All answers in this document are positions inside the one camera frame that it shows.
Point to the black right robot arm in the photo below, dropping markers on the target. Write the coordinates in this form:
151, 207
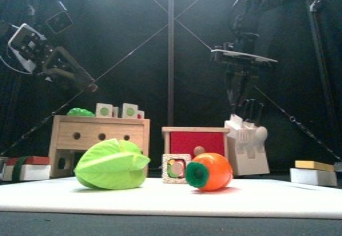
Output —
267, 6

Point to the green toy vegetable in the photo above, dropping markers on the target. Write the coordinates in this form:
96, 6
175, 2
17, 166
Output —
80, 112

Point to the block with green circle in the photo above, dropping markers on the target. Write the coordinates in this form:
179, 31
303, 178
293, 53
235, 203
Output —
104, 110
130, 111

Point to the white toy spoon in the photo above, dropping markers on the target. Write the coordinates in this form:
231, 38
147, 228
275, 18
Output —
260, 135

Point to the white toy fork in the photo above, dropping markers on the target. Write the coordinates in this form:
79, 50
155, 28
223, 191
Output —
243, 137

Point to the red wooden toy box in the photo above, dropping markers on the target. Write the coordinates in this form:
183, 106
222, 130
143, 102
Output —
195, 141

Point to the small wooden block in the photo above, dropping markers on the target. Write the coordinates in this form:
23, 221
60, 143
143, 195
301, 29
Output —
140, 114

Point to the white toy knife block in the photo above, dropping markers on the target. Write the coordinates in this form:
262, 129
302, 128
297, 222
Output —
248, 156

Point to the wooden toy stove box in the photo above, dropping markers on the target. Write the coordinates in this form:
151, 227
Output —
102, 136

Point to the orange toy persimmon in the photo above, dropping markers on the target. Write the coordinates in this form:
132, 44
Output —
214, 171

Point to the red and white toy sushi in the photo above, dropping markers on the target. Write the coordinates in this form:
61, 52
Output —
27, 169

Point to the green toy cabbage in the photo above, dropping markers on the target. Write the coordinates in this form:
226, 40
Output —
111, 165

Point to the yellow and white toy sushi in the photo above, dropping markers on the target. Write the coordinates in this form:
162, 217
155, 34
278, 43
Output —
313, 173

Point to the white cutting board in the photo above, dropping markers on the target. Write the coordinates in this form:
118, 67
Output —
168, 198

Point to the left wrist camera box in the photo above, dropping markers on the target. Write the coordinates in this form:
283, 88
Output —
59, 21

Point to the vertical metal frame pole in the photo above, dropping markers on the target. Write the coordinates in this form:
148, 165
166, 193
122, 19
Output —
170, 63

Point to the grey metal frame post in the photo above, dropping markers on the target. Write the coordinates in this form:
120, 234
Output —
321, 73

